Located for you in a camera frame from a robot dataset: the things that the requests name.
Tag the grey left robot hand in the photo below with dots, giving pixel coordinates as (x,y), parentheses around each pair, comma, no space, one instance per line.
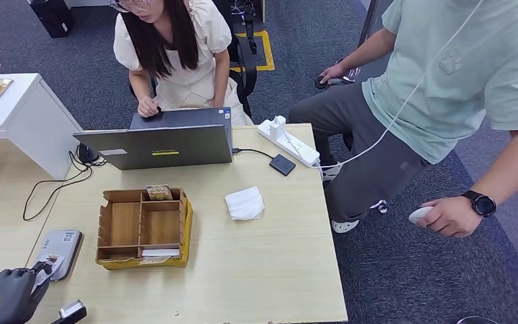
(8,295)

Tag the white ID card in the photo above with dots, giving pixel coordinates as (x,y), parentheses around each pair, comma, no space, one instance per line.
(57,264)

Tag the person's right forearm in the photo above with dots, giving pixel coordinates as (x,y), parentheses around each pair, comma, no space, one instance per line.
(139,87)
(366,49)

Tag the person's left forearm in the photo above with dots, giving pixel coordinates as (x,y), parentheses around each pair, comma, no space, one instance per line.
(221,78)
(513,165)

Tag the grey ID reader box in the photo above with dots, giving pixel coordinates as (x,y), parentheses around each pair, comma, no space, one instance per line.
(60,246)

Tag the printed card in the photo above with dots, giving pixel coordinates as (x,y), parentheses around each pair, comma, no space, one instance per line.
(154,260)

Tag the white card stack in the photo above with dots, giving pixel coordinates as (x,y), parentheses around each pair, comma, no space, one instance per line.
(160,252)

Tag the hotel room key card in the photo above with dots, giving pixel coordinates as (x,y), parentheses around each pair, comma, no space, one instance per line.
(159,192)

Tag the person's right hand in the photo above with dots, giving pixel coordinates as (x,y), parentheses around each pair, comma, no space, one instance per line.
(332,71)
(148,107)

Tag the person's hand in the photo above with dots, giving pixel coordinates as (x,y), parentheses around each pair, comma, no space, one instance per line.
(449,218)
(332,71)
(148,107)

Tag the person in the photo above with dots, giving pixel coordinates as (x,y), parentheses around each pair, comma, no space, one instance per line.
(442,89)
(183,76)

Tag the black square card reader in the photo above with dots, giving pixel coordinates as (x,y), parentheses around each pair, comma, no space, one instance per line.
(282,165)

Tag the person's left hand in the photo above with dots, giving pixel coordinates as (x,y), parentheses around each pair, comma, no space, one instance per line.
(449,218)

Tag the wooden organiser box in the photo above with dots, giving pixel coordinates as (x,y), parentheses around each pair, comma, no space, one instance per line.
(120,223)

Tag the black mouse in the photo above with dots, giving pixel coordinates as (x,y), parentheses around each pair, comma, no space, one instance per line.
(85,154)

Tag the white cabinet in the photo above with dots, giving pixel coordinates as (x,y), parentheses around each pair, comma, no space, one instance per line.
(26,120)

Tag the grey laptop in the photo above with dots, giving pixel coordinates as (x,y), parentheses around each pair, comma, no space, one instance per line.
(160,147)

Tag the white tissue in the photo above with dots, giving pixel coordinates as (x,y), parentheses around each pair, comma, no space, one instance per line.
(244,204)

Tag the black case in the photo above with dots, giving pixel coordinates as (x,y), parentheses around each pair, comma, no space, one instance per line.
(51,15)

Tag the white charger plug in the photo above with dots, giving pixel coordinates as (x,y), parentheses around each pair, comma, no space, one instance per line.
(278,125)

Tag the white power strip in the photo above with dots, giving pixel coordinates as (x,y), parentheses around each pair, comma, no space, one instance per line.
(292,145)

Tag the white shoe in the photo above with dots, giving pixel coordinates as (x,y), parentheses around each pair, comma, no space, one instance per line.
(344,226)
(330,172)

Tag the black stand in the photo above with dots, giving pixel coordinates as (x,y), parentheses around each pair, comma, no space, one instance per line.
(248,22)

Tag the small white caster wheel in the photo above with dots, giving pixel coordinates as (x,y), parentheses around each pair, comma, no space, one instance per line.
(379,206)

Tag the white round controller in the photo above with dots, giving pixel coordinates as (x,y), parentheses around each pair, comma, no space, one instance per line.
(420,213)

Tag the dark grey panel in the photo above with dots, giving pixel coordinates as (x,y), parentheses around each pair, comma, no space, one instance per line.
(368,18)

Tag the chrome round base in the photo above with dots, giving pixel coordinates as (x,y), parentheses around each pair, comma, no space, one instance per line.
(478,320)

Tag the black wristwatch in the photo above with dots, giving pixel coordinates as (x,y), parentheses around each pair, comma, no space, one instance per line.
(482,204)

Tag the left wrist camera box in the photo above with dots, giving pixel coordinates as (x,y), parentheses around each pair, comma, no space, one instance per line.
(69,311)

